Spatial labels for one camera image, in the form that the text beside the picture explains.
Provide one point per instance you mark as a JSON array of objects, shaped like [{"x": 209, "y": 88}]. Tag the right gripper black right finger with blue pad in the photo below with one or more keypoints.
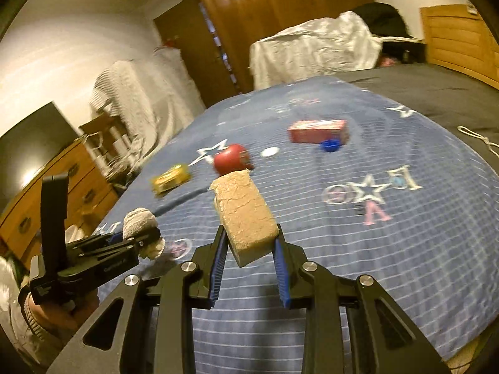
[{"x": 351, "y": 325}]

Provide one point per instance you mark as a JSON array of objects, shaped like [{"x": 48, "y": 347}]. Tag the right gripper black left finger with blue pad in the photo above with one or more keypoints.
[{"x": 146, "y": 326}]

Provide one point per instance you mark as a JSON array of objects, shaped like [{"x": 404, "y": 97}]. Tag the beige tissue wad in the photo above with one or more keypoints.
[{"x": 137, "y": 222}]

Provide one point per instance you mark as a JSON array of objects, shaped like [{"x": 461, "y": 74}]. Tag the tan sponge block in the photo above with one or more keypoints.
[{"x": 245, "y": 216}]

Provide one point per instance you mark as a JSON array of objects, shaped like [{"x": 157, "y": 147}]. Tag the person's left hand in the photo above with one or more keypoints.
[{"x": 51, "y": 316}]

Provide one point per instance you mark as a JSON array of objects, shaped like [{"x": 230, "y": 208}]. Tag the wooden chest of drawers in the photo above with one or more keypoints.
[{"x": 90, "y": 198}]

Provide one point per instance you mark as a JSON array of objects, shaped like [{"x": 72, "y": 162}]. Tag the black flat screen television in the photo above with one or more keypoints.
[{"x": 29, "y": 145}]

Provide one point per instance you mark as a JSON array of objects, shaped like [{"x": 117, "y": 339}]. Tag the blue checked bed sheet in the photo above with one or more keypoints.
[{"x": 403, "y": 200}]

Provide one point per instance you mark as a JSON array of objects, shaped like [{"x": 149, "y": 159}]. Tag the gold crumpled foil wrapper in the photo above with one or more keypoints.
[{"x": 172, "y": 178}]

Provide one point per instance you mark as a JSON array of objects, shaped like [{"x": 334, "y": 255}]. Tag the blue bottle cap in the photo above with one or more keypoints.
[{"x": 331, "y": 145}]

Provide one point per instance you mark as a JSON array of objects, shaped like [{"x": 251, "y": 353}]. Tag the red round ball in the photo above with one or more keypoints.
[{"x": 234, "y": 158}]

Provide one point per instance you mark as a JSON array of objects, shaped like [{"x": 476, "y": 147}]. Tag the white bottle cap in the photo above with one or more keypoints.
[{"x": 269, "y": 152}]

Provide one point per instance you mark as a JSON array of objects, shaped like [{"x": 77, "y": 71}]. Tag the grey striped cloth cover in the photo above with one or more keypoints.
[{"x": 154, "y": 97}]

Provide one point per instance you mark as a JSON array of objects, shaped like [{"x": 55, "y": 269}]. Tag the red rectangular carton box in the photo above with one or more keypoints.
[{"x": 317, "y": 131}]

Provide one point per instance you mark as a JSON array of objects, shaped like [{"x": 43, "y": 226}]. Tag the brown wooden wardrobe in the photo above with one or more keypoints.
[{"x": 214, "y": 36}]

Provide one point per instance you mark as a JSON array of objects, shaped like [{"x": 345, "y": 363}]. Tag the white shiny plastic cover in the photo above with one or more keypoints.
[{"x": 314, "y": 48}]

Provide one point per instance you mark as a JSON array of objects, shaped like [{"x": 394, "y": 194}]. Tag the wooden headboard panel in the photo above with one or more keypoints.
[{"x": 460, "y": 40}]

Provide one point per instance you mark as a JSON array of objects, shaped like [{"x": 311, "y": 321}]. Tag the black hat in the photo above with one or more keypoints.
[{"x": 382, "y": 19}]

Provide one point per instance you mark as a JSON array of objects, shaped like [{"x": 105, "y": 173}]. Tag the white router with cables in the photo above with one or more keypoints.
[{"x": 109, "y": 149}]

